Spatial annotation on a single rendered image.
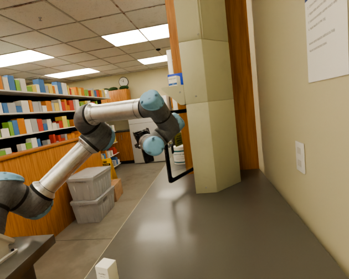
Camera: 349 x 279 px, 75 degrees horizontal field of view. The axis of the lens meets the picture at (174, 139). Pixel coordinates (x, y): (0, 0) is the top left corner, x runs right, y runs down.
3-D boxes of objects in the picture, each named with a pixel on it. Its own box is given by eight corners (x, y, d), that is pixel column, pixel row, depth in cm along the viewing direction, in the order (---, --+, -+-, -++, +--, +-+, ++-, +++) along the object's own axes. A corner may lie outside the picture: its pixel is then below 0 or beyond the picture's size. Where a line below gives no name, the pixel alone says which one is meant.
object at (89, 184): (114, 185, 358) (111, 165, 354) (97, 200, 299) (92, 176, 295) (91, 186, 365) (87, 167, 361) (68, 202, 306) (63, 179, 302)
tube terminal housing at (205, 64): (236, 172, 147) (225, 50, 137) (245, 190, 115) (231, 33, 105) (198, 175, 151) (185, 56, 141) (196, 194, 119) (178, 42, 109)
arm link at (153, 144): (170, 145, 86) (154, 161, 85) (163, 142, 96) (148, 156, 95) (157, 130, 84) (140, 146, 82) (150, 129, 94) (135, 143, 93)
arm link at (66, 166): (0, 200, 96) (92, 110, 110) (30, 212, 107) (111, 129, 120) (5, 216, 89) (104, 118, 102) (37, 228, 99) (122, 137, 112)
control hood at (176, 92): (190, 104, 145) (188, 88, 144) (185, 104, 113) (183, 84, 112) (173, 107, 147) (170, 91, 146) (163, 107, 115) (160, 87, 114)
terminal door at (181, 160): (196, 168, 149) (189, 108, 144) (169, 184, 125) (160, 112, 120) (195, 168, 150) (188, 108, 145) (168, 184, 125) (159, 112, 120)
